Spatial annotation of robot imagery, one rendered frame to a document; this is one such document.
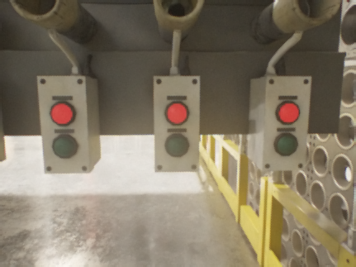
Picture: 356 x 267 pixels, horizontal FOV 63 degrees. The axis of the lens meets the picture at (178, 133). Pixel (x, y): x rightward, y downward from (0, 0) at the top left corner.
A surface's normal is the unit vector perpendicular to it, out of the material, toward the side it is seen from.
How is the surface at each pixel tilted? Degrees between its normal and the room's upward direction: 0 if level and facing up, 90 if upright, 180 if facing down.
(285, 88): 90
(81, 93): 90
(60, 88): 90
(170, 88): 90
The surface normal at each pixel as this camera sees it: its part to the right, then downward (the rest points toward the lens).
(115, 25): 0.04, 0.15
